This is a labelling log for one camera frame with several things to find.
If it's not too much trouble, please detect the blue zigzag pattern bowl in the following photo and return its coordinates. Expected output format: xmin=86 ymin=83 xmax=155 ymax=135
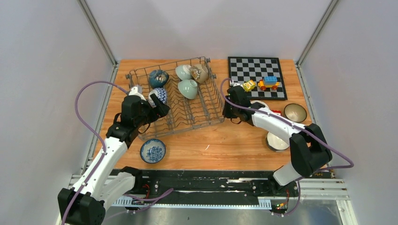
xmin=147 ymin=88 xmax=168 ymax=107

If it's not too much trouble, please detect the blue floral white bowl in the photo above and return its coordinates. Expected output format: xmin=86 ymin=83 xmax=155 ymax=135
xmin=140 ymin=139 xmax=166 ymax=164

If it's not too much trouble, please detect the grey wire dish rack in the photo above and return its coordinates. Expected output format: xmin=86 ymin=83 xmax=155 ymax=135
xmin=125 ymin=56 xmax=224 ymax=140

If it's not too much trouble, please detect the dark blue white bowl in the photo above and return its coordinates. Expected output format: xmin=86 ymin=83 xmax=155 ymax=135
xmin=266 ymin=132 xmax=289 ymax=152

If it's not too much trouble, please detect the black striped bowl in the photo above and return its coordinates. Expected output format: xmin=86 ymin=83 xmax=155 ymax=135
xmin=283 ymin=103 xmax=307 ymax=123

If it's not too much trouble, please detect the cream beige bowl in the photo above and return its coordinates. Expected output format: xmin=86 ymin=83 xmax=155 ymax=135
xmin=251 ymin=100 xmax=269 ymax=109

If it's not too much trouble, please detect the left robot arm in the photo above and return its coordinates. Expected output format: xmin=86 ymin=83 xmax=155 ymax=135
xmin=58 ymin=94 xmax=170 ymax=225

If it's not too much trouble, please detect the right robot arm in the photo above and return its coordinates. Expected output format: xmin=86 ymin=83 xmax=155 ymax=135
xmin=223 ymin=86 xmax=332 ymax=196

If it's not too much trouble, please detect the yellow toy block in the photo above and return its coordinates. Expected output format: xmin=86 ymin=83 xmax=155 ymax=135
xmin=242 ymin=80 xmax=256 ymax=92

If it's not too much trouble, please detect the dark teal glazed bowl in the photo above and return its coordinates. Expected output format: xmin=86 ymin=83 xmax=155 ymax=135
xmin=148 ymin=69 xmax=169 ymax=89

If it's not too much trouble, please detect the black white checkerboard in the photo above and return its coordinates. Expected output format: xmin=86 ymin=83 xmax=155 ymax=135
xmin=228 ymin=56 xmax=288 ymax=100

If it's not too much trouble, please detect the pale green bowl middle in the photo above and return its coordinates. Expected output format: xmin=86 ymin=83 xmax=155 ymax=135
xmin=177 ymin=79 xmax=198 ymax=99

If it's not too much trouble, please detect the pale green bowl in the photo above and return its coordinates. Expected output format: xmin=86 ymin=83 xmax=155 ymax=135
xmin=175 ymin=64 xmax=193 ymax=80
xmin=177 ymin=79 xmax=198 ymax=99

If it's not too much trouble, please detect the orange blue toy car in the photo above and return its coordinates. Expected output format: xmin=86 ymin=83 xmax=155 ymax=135
xmin=257 ymin=76 xmax=280 ymax=91

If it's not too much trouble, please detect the beige speckled bowl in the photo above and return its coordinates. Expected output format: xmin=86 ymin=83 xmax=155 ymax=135
xmin=190 ymin=64 xmax=209 ymax=84

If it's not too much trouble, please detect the red white toy block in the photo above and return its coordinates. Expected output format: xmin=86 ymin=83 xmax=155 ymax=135
xmin=272 ymin=110 xmax=282 ymax=116

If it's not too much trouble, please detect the pale green bowl rear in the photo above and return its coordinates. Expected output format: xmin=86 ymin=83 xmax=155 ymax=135
xmin=175 ymin=64 xmax=193 ymax=80

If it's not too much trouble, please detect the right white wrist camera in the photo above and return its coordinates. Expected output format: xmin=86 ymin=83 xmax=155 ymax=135
xmin=231 ymin=82 xmax=243 ymax=87

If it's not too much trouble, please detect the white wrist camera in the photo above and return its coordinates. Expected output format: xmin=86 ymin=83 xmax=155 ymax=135
xmin=231 ymin=82 xmax=243 ymax=87
xmin=128 ymin=85 xmax=146 ymax=101

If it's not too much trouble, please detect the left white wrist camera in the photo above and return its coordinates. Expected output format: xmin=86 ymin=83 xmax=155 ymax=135
xmin=128 ymin=85 xmax=146 ymax=101

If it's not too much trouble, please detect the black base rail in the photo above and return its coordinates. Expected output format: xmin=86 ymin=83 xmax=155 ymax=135
xmin=67 ymin=169 xmax=349 ymax=209

